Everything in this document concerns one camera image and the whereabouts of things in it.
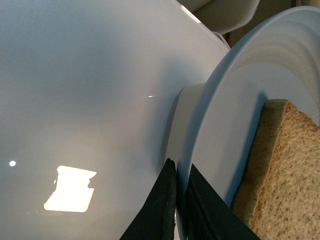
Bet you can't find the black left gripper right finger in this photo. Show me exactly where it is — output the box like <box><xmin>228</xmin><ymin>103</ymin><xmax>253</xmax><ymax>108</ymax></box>
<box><xmin>187</xmin><ymin>165</ymin><xmax>259</xmax><ymax>240</ymax></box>

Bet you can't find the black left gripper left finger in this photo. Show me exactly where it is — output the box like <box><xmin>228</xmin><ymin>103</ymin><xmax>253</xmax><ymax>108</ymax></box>
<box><xmin>121</xmin><ymin>158</ymin><xmax>177</xmax><ymax>240</ymax></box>

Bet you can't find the slice of brown bread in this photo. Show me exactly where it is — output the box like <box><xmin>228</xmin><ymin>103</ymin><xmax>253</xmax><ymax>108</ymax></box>
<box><xmin>233</xmin><ymin>99</ymin><xmax>320</xmax><ymax>240</ymax></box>

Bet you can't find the light blue round plate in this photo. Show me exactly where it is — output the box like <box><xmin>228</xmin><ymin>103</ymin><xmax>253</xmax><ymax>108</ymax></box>
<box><xmin>159</xmin><ymin>5</ymin><xmax>320</xmax><ymax>240</ymax></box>

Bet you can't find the beige chair on right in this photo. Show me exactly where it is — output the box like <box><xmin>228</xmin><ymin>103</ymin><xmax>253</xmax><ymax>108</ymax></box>
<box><xmin>179</xmin><ymin>0</ymin><xmax>260</xmax><ymax>35</ymax></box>

